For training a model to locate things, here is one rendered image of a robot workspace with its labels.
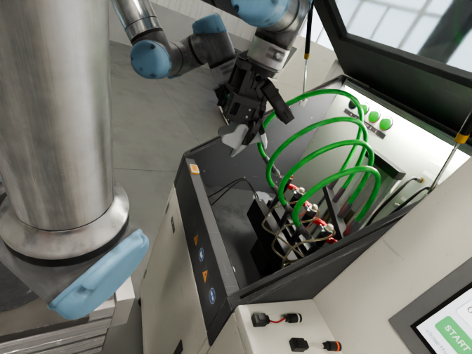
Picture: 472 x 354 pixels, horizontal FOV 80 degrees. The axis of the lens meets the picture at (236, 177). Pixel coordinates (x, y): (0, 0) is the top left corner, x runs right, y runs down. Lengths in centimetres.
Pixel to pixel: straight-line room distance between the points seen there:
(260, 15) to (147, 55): 28
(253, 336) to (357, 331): 23
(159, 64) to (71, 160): 43
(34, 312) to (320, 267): 54
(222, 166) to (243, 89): 68
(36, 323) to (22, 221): 25
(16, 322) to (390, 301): 66
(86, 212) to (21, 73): 13
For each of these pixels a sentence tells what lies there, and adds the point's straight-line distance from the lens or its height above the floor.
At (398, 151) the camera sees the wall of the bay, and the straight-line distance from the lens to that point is 105.
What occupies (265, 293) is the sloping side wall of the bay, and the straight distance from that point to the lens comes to 70.
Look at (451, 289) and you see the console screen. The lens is 67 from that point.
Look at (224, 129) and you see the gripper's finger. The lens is 65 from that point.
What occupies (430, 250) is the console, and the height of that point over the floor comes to 126.
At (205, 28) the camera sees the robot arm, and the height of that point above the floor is 144.
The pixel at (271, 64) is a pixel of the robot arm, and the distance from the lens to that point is 57.
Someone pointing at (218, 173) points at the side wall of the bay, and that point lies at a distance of 124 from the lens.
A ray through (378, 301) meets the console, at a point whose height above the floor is 111.
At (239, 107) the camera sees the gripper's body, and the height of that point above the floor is 135.
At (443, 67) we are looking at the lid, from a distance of 89.
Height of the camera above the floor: 150
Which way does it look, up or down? 28 degrees down
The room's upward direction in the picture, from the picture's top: 25 degrees clockwise
